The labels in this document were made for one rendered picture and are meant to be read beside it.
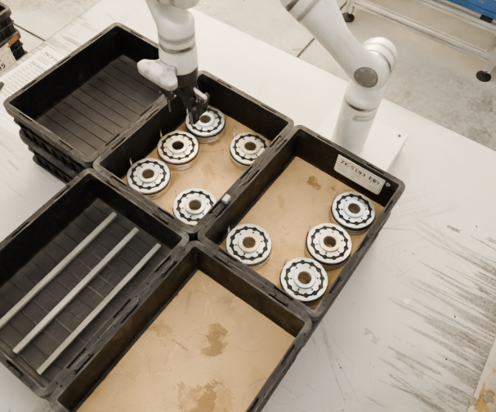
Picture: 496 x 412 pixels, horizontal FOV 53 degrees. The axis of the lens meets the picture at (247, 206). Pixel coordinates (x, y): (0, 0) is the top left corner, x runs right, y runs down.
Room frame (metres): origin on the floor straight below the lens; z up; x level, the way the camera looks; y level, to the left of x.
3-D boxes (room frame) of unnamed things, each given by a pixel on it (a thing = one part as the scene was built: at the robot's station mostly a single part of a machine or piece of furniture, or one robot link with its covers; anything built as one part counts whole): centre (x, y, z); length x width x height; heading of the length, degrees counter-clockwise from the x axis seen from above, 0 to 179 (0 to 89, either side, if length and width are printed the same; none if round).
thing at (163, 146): (0.77, 0.19, 0.86); 0.10 x 0.10 x 0.01
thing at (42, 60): (1.07, 0.70, 0.70); 0.33 x 0.23 x 0.01; 151
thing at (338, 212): (0.63, -0.25, 0.86); 0.10 x 0.10 x 0.01
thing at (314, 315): (0.57, -0.13, 0.92); 0.40 x 0.30 x 0.02; 148
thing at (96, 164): (0.73, 0.13, 0.92); 0.40 x 0.30 x 0.02; 148
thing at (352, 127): (0.91, -0.26, 0.85); 0.09 x 0.09 x 0.17; 73
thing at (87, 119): (0.89, 0.38, 0.87); 0.40 x 0.30 x 0.11; 148
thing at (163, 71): (0.73, 0.17, 1.18); 0.11 x 0.09 x 0.06; 147
